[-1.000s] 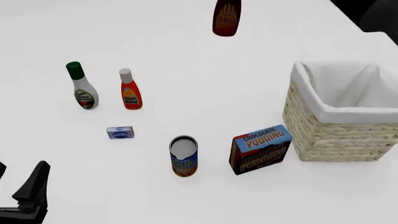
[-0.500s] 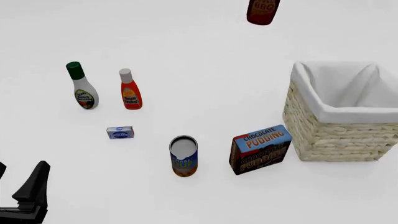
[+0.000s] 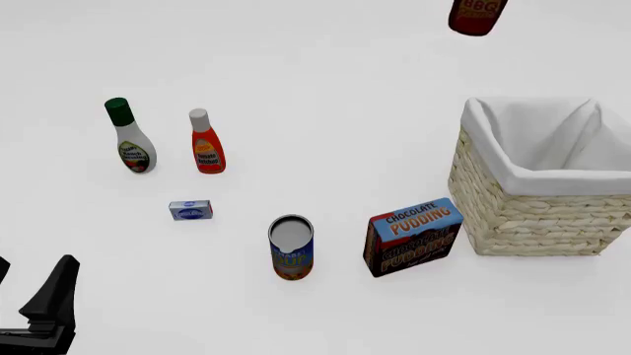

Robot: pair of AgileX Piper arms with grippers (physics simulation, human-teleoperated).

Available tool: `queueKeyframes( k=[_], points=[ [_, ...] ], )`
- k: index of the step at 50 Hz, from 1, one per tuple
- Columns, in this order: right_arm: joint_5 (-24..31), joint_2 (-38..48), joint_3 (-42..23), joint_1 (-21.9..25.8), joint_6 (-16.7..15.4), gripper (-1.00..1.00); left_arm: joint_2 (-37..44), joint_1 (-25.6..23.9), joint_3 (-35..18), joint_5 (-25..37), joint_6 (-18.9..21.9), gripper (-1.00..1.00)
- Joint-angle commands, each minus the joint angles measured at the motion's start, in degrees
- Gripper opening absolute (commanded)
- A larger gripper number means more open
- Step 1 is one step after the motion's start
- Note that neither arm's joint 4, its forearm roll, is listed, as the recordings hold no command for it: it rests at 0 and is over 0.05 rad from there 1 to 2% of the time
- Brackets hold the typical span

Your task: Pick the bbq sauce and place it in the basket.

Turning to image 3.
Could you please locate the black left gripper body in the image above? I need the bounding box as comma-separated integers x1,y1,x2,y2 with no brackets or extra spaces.
0,319,77,355

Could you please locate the blue alphabet soup can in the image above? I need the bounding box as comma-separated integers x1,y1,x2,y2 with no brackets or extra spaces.
267,213,316,281

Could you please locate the dark red bbq sauce bottle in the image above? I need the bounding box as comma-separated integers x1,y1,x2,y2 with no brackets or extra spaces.
448,0,510,37

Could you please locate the ranch dressing bottle green cap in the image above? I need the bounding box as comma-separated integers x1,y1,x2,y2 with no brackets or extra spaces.
104,97,158,175

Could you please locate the red tomato ketchup bottle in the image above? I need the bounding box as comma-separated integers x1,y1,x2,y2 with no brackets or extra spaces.
188,107,228,175

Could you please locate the woven basket with white liner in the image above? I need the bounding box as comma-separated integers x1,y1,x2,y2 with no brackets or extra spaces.
447,96,631,257

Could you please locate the chocolate pudding box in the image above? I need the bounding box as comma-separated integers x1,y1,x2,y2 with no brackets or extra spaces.
363,196,465,279

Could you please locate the small silver blue butter box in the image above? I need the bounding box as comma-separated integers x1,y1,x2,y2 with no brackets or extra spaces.
168,199,215,222

